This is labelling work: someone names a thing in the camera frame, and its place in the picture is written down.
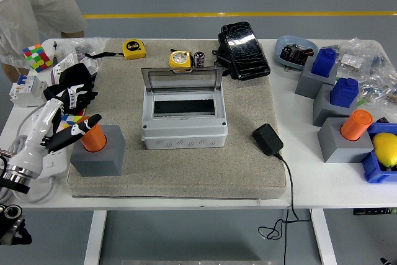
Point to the grey-brown mat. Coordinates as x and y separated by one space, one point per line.
192 172

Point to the orange cylinder battery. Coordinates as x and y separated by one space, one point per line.
93 139
356 125

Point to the small black cylinder capacitor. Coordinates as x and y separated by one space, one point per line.
200 59

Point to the white circuit breaker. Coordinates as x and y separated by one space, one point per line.
26 89

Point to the light blue bowl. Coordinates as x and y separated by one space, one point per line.
282 57

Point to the flat colourful puzzle cube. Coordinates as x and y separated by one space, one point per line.
71 119

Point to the person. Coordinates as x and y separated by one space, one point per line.
37 1

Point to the grey block with round hole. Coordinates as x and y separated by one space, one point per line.
99 159

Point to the blue plastic bin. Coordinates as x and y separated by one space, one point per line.
373 172

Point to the black power adapter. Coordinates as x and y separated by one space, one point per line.
267 139

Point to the smoky transparent box lid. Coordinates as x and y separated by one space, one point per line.
183 71

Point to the yellow tape measure round face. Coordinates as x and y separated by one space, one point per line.
180 59

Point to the black table control panel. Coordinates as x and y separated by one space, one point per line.
375 211

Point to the grey block holder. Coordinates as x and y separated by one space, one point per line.
307 86
336 150
325 113

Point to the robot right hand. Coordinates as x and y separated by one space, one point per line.
385 262

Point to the glossy black pouch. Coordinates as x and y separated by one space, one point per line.
248 51

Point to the white purple package card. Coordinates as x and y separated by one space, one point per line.
63 66

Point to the white table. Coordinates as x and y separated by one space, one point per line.
325 190

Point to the large clear bag of parts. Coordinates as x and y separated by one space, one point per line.
376 72

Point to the clear bag of dark parts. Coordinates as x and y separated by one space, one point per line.
83 46

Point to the black pen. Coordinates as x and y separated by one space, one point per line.
56 52

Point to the yellow lemon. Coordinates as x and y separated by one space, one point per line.
385 148

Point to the small bag of white parts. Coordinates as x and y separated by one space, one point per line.
350 61

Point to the grey electrical junction box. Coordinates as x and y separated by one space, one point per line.
183 134

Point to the blue plastic block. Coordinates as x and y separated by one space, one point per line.
324 61
343 92

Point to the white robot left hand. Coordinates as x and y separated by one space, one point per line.
37 128

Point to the dark capacitors pile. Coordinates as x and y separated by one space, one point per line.
294 53

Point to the black cloth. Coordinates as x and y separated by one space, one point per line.
74 75

